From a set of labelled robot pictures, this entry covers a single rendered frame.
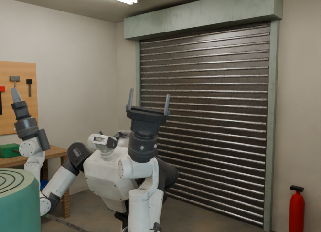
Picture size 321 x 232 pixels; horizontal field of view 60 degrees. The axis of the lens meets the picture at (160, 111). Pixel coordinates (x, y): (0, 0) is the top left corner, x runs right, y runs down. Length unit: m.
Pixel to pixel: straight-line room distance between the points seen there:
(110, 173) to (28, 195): 0.76
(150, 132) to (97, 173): 0.46
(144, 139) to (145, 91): 3.49
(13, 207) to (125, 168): 0.50
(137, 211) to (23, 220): 0.54
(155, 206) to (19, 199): 0.69
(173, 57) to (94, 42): 1.35
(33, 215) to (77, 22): 4.14
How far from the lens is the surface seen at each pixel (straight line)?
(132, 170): 0.88
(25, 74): 4.01
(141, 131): 0.84
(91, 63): 4.55
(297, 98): 3.25
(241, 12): 3.25
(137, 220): 0.94
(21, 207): 0.44
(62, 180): 1.39
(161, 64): 4.10
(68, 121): 4.33
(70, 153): 1.39
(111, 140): 1.14
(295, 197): 3.29
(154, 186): 0.93
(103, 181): 1.21
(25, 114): 1.31
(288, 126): 3.29
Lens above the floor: 1.65
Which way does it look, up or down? 5 degrees down
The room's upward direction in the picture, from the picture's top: straight up
